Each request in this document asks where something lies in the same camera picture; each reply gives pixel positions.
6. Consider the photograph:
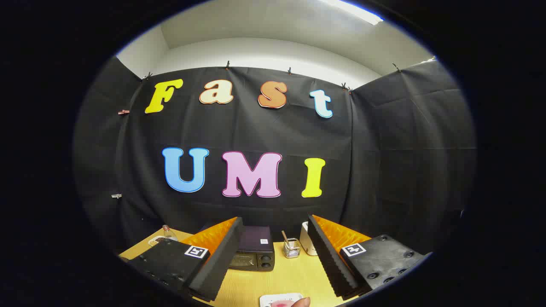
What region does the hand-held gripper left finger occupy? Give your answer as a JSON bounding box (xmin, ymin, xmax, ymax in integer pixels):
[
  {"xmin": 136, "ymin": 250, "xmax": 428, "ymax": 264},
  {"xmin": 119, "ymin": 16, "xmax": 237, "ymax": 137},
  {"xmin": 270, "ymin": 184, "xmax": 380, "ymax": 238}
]
[{"xmin": 127, "ymin": 217, "xmax": 245, "ymax": 302}]

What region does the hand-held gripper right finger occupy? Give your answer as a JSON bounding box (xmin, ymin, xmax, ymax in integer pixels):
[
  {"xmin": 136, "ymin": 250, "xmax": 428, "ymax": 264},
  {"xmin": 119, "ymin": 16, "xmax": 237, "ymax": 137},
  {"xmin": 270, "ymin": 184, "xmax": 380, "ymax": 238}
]
[{"xmin": 307, "ymin": 214, "xmax": 432, "ymax": 300}]

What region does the black toaster oven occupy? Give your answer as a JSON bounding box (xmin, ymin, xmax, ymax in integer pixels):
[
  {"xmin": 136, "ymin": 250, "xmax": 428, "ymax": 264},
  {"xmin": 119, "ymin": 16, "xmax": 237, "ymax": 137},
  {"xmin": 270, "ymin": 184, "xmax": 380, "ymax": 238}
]
[{"xmin": 228, "ymin": 225, "xmax": 276, "ymax": 272}]

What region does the white square plate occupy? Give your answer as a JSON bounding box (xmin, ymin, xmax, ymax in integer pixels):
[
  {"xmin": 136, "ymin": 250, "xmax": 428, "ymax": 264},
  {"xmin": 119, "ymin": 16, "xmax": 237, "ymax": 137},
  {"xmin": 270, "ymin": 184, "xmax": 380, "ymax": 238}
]
[{"xmin": 259, "ymin": 293, "xmax": 304, "ymax": 307}]

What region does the white pop-up toaster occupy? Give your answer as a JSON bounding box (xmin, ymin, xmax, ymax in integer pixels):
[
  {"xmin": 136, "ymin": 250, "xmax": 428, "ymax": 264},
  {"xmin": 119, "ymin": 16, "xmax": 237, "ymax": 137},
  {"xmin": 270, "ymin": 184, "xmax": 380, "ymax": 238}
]
[{"xmin": 299, "ymin": 221, "xmax": 318, "ymax": 256}]

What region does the wire mesh holder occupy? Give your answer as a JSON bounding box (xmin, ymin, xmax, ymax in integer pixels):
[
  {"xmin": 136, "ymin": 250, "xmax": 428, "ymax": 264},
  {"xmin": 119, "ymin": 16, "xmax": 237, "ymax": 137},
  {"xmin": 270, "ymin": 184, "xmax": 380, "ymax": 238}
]
[{"xmin": 284, "ymin": 239, "xmax": 302, "ymax": 258}]

